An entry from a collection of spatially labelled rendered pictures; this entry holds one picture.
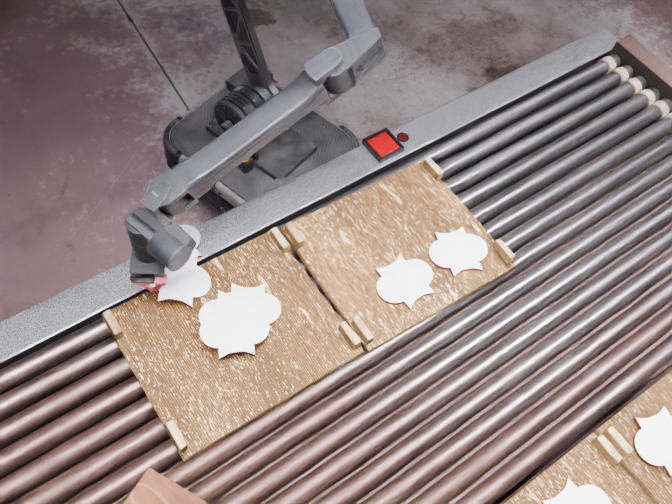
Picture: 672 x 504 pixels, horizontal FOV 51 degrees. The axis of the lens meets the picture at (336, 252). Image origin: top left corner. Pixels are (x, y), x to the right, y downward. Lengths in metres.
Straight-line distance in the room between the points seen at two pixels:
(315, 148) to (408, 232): 1.07
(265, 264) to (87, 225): 1.35
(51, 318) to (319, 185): 0.66
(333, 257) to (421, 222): 0.23
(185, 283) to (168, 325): 0.09
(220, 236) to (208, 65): 1.76
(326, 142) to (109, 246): 0.88
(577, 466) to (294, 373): 0.58
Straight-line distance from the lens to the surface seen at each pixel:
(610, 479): 1.52
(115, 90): 3.21
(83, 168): 2.95
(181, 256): 1.30
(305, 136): 2.69
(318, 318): 1.49
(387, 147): 1.78
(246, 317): 1.45
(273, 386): 1.42
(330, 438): 1.41
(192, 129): 2.71
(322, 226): 1.60
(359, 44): 1.32
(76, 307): 1.56
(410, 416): 1.45
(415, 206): 1.67
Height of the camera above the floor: 2.26
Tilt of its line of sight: 57 degrees down
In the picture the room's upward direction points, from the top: 11 degrees clockwise
